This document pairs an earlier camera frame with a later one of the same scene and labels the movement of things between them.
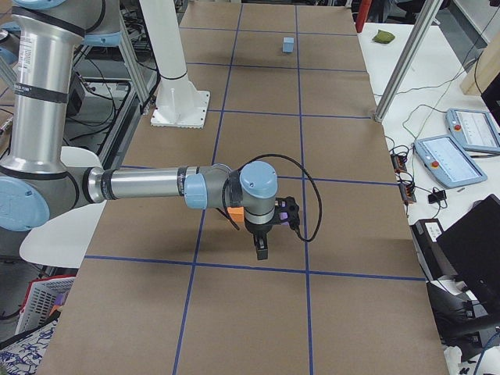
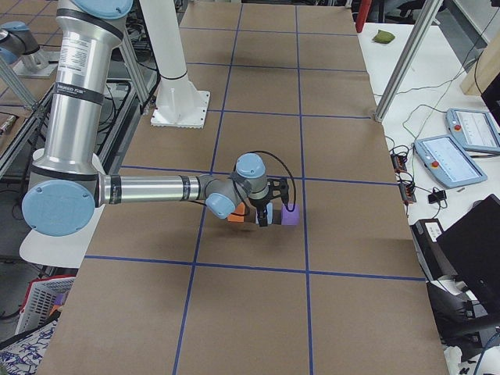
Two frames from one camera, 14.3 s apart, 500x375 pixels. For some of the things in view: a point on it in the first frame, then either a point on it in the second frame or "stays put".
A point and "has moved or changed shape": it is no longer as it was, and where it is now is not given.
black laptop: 472,246 stays put
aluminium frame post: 412,48 stays put
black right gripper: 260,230 -> 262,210
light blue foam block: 288,43 has moved or changed shape
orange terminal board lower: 408,193 stays put
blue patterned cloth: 23,357 stays put
